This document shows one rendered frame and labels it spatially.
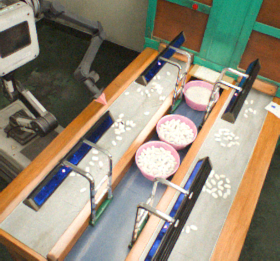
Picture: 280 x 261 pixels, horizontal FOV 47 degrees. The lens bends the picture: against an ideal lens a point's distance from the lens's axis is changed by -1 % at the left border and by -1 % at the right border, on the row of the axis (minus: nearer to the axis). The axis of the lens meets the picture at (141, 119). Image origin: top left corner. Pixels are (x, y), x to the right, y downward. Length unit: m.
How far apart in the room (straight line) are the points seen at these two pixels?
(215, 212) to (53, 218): 0.86
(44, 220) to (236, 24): 1.78
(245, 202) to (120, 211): 0.69
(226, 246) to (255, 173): 0.53
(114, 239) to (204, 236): 0.47
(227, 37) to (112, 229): 1.57
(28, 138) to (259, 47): 1.77
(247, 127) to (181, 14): 0.97
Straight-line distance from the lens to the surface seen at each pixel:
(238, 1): 2.41
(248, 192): 1.99
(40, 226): 1.78
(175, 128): 2.20
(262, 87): 2.60
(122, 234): 1.81
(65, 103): 3.38
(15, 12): 1.88
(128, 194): 1.92
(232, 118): 1.87
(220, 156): 2.11
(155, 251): 1.33
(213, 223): 1.85
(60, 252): 1.69
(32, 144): 2.44
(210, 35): 2.55
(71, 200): 1.83
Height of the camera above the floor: 2.33
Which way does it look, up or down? 46 degrees down
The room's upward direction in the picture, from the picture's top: 7 degrees clockwise
